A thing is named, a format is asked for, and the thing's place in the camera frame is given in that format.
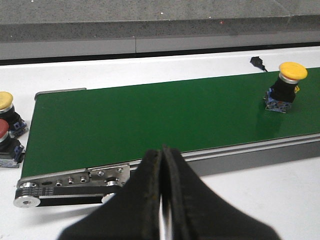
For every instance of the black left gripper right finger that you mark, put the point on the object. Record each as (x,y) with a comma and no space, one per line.
(192,211)

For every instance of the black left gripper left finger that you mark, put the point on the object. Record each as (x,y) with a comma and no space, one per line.
(132,214)

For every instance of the yellow push button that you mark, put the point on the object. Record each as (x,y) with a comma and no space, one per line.
(281,95)
(17,126)

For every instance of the green conveyor belt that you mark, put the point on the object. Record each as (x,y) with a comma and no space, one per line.
(87,128)

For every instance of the grey stone slab left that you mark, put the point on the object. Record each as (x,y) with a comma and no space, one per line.
(59,20)

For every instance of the aluminium conveyor frame rail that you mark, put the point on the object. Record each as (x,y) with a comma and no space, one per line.
(96,183)

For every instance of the small black sensor with cable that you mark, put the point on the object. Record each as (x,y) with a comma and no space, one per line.
(257,62)

